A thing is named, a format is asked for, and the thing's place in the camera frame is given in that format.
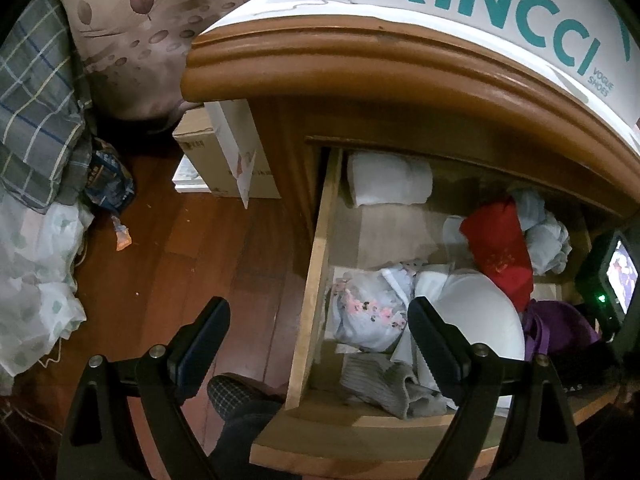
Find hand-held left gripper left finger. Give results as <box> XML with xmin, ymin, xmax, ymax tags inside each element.
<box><xmin>55</xmin><ymin>296</ymin><xmax>232</xmax><ymax>480</ymax></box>

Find plaid slipper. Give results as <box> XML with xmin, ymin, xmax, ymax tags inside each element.
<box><xmin>207</xmin><ymin>372</ymin><xmax>281</xmax><ymax>418</ymax></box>

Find blue plastic packet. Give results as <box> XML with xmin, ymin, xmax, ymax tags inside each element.
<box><xmin>82</xmin><ymin>137</ymin><xmax>136</xmax><ymax>216</ymax></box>

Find wooden nightstand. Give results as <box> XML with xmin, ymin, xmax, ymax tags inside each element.
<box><xmin>181</xmin><ymin>17</ymin><xmax>640</xmax><ymax>261</ymax></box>

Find orange wrapper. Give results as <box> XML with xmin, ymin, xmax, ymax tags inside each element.
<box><xmin>112</xmin><ymin>215</ymin><xmax>132</xmax><ymax>252</ymax></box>

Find white sheer cloth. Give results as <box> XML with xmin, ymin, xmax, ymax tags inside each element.
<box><xmin>0</xmin><ymin>192</ymin><xmax>96</xmax><ymax>391</ymax></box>

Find wooden drawer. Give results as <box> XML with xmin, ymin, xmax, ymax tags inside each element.
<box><xmin>248</xmin><ymin>147</ymin><xmax>621</xmax><ymax>476</ymax></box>

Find pale blue underwear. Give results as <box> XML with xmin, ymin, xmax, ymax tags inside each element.
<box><xmin>510</xmin><ymin>187</ymin><xmax>572</xmax><ymax>277</ymax></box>

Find beige cardboard box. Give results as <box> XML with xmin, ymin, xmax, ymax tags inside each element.
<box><xmin>172</xmin><ymin>107</ymin><xmax>281</xmax><ymax>200</ymax></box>

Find grey ribbed knit cloth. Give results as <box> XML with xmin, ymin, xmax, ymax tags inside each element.
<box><xmin>340</xmin><ymin>352</ymin><xmax>448</xmax><ymax>420</ymax></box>

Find person's leg dark trousers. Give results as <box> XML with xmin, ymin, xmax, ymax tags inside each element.
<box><xmin>207</xmin><ymin>400</ymin><xmax>286</xmax><ymax>480</ymax></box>

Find purple underwear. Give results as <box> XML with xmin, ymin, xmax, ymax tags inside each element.
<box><xmin>522</xmin><ymin>299</ymin><xmax>603</xmax><ymax>361</ymax></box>

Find white rolled cloth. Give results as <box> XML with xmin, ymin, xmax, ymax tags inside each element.
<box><xmin>346</xmin><ymin>151</ymin><xmax>434</xmax><ymax>207</ymax></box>

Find small white cloth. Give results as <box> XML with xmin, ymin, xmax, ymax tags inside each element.
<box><xmin>441</xmin><ymin>215</ymin><xmax>468</xmax><ymax>253</ymax></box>

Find pale floral underwear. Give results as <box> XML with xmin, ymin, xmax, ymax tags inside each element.
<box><xmin>327</xmin><ymin>265</ymin><xmax>418</xmax><ymax>353</ymax></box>

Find white padded bra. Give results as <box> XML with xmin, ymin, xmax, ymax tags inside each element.
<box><xmin>390</xmin><ymin>269</ymin><xmax>526</xmax><ymax>411</ymax></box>

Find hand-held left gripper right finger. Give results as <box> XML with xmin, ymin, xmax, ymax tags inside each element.
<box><xmin>407</xmin><ymin>296</ymin><xmax>583</xmax><ymax>480</ymax></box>

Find white flat box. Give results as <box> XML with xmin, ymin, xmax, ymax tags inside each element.
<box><xmin>171</xmin><ymin>155</ymin><xmax>213</xmax><ymax>195</ymax></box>

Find beige leaf print curtain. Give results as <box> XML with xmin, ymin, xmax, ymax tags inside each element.
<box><xmin>52</xmin><ymin>0</ymin><xmax>346</xmax><ymax>121</ymax></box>

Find red underwear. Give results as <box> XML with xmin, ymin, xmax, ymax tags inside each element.
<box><xmin>459</xmin><ymin>199</ymin><xmax>535</xmax><ymax>313</ymax></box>

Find grey plaid cloth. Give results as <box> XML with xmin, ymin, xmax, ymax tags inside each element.
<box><xmin>0</xmin><ymin>0</ymin><xmax>96</xmax><ymax>211</ymax></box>

